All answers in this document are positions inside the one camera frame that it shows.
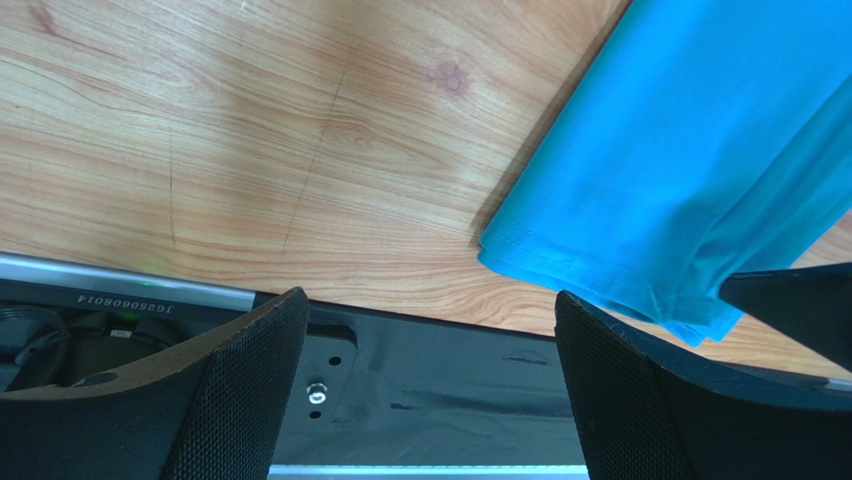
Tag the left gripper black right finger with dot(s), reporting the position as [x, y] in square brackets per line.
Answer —
[647, 409]

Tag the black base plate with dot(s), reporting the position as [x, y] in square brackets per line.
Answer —
[372, 389]

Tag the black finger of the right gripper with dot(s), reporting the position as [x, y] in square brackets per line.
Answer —
[809, 305]

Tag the teal t shirt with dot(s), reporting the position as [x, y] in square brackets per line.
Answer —
[707, 138]

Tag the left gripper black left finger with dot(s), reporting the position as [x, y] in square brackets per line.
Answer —
[208, 408]

